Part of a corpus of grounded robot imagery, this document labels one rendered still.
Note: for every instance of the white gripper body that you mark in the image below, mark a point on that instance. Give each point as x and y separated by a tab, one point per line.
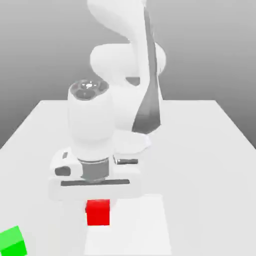
66	190

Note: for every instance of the small red cube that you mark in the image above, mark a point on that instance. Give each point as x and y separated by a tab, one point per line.
98	214

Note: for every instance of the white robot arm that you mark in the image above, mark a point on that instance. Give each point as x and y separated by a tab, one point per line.
90	120

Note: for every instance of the small green cube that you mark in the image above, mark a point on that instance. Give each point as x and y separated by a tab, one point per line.
13	241

